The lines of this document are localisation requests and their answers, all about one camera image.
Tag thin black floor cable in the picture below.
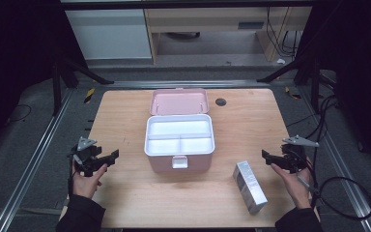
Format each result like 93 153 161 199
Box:
4 103 33 127

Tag grey table bracket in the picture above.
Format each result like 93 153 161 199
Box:
54 199 71 211

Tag black metal stand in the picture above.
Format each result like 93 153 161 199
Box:
50 54 115 117
256 54 324 114

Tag person's left hand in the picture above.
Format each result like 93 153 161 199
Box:
71 160 109 200

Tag pink storage box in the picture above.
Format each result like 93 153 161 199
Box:
144 88 216 174

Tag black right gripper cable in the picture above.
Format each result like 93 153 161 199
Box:
298 151 321 209

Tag silver carton box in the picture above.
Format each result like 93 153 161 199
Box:
232 159 269 216

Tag white tray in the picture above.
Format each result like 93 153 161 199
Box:
144 114 215 157

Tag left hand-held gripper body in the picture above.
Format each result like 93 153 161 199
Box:
71 136 104 178

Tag aluminium floor rail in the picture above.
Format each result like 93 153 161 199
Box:
298 88 371 232
0 88 75 232
105 80 271 90

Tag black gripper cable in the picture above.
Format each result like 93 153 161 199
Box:
298 151 321 209
67 154 75 198

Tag black hanging desk cables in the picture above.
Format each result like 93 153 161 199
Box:
265 7 304 59

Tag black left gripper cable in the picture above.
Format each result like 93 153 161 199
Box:
67 154 75 198

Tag yellow black tape marker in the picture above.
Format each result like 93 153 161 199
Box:
283 86 302 101
83 87 97 104

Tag person's right hand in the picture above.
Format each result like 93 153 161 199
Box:
270 162 313 211

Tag white cabinet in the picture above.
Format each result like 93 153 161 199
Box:
65 9 153 61

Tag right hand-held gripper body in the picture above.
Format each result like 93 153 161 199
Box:
280 134 321 174

